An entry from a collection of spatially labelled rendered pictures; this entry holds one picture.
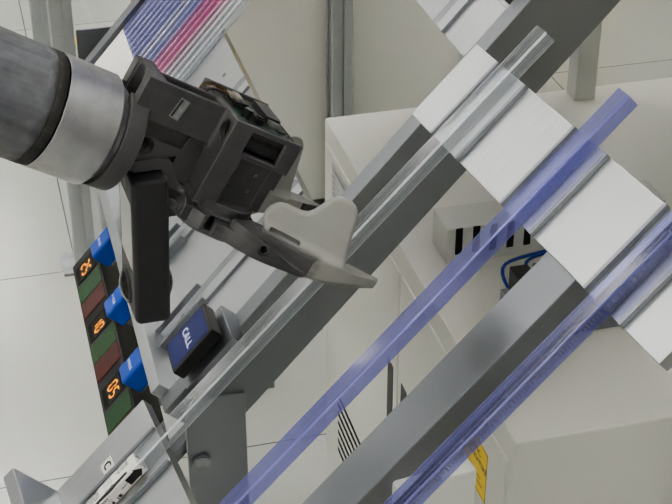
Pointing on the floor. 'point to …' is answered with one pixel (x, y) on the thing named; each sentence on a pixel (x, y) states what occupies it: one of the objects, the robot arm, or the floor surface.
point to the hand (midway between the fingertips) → (333, 250)
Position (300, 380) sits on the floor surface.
